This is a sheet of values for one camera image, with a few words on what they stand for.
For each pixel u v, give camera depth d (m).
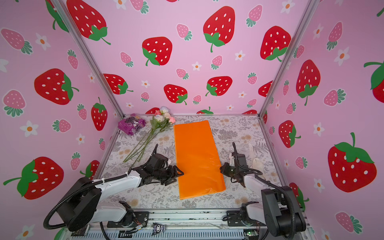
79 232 0.69
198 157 0.98
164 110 1.18
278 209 0.43
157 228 0.69
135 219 0.73
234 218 0.73
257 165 0.93
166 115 1.15
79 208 0.42
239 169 0.70
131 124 1.07
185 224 0.73
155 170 0.68
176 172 0.77
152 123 1.10
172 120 1.14
